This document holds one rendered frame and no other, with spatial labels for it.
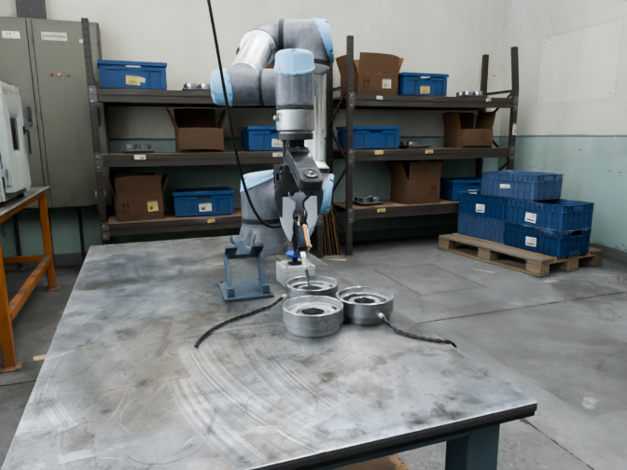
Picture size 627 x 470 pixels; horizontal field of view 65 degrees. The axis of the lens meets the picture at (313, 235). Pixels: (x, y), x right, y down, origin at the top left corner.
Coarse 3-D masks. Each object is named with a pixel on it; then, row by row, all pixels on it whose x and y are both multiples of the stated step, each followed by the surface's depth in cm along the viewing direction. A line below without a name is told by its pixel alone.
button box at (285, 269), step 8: (280, 264) 111; (288, 264) 111; (296, 264) 110; (312, 264) 110; (280, 272) 110; (288, 272) 107; (296, 272) 108; (304, 272) 109; (312, 272) 109; (280, 280) 111
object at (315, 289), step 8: (288, 280) 100; (296, 280) 102; (304, 280) 103; (312, 280) 103; (320, 280) 103; (328, 280) 102; (336, 280) 99; (288, 288) 95; (296, 288) 94; (304, 288) 100; (312, 288) 100; (320, 288) 99; (328, 288) 94; (336, 288) 96; (288, 296) 96; (296, 296) 94; (328, 296) 94
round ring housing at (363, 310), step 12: (348, 288) 94; (360, 288) 95; (372, 288) 95; (360, 300) 92; (372, 300) 92; (348, 312) 86; (360, 312) 86; (372, 312) 85; (384, 312) 86; (360, 324) 87; (372, 324) 87
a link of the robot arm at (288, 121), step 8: (280, 112) 94; (288, 112) 93; (296, 112) 93; (304, 112) 93; (312, 112) 95; (280, 120) 94; (288, 120) 93; (296, 120) 93; (304, 120) 93; (312, 120) 95; (280, 128) 95; (288, 128) 93; (296, 128) 93; (304, 128) 94; (312, 128) 95
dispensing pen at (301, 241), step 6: (294, 216) 100; (294, 228) 97; (300, 228) 97; (294, 234) 98; (300, 234) 97; (294, 240) 98; (300, 240) 96; (294, 246) 99; (300, 246) 96; (306, 246) 96; (294, 252) 99; (300, 252) 97; (306, 258) 97; (306, 264) 96; (306, 270) 96; (306, 276) 96
